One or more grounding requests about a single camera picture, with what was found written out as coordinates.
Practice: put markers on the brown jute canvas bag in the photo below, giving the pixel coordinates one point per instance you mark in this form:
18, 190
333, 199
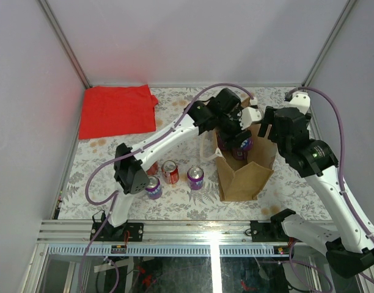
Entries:
243, 177

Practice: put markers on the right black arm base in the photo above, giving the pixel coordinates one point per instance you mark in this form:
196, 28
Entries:
270, 231

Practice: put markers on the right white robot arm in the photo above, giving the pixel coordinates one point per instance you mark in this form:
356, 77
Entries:
350, 249

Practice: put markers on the purple fanta can front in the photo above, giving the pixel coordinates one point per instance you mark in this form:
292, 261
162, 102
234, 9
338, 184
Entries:
153, 188

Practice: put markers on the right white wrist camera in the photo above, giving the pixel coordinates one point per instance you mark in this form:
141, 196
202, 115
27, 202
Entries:
299, 100

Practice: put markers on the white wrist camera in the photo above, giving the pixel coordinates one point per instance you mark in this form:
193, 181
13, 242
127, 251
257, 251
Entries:
299, 100
250, 114

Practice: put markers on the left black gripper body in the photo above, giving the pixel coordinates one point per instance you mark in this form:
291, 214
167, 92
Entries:
227, 130

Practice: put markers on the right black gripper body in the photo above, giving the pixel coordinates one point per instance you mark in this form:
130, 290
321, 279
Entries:
273, 135

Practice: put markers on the red coke can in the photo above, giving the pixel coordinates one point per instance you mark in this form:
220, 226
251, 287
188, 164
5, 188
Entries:
170, 172
153, 170

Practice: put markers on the red coke can front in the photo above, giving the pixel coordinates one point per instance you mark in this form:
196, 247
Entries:
170, 172

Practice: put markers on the red coke can left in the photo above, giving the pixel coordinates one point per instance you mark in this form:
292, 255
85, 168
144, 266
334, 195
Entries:
153, 170

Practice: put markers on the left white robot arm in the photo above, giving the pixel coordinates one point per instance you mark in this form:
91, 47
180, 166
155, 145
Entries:
225, 112

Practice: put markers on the aluminium front rail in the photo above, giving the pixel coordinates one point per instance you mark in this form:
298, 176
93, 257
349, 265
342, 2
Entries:
154, 231

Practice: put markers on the purple fanta can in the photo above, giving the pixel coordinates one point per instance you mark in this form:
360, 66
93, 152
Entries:
195, 177
220, 143
240, 153
153, 188

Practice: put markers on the red folded cloth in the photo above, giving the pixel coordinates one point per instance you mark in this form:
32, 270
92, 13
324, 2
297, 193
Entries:
117, 111

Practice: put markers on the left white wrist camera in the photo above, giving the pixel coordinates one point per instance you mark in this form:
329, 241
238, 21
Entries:
250, 114

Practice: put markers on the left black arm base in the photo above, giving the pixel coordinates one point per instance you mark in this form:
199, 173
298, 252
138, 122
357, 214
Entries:
102, 230

